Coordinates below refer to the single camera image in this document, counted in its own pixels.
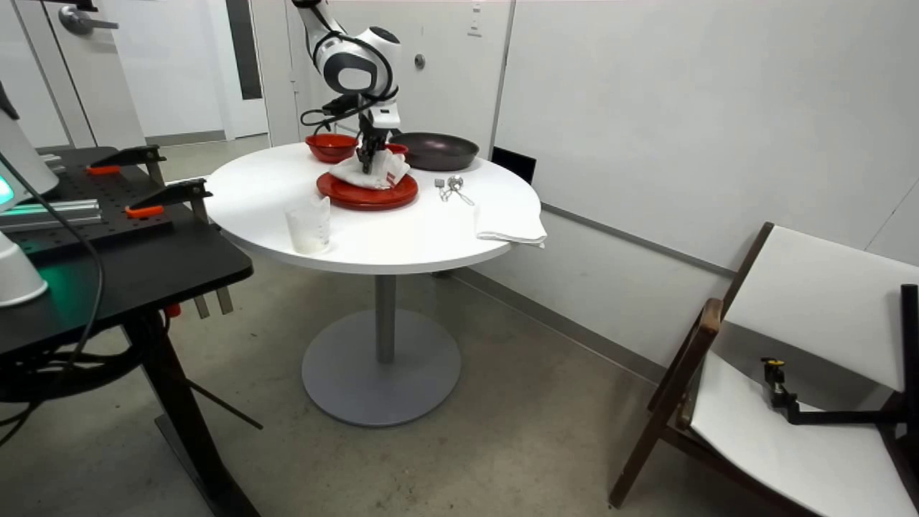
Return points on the red bowl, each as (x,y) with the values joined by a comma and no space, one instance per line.
(330,148)

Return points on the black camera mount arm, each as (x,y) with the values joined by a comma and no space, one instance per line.
(842,417)

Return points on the silver spoon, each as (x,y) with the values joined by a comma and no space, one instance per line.
(461,192)

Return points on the grey table pedestal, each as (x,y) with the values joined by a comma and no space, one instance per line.
(384,370)

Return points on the aluminium rail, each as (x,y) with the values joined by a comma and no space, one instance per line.
(46,214)

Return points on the red cup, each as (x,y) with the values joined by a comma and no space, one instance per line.
(401,151)

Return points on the red plate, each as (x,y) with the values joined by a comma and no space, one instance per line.
(369,200)

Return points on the dark frying pan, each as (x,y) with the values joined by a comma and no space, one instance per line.
(441,151)

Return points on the silver fork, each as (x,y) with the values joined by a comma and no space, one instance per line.
(444,189)

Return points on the folded white napkin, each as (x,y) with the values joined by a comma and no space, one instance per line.
(509,220)

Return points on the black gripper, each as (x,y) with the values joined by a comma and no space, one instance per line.
(378,140)

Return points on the white cloth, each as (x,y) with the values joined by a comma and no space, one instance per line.
(384,176)

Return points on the wooden chair white cushions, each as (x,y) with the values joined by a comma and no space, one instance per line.
(813,316)

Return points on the black robot desk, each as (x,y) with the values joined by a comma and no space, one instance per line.
(132,273)

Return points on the black orange bar clamp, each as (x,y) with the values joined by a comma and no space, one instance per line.
(124,158)
(167,196)

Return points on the black flat panel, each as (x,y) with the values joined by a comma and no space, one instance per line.
(514,163)

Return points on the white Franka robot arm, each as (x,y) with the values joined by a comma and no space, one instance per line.
(349,62)

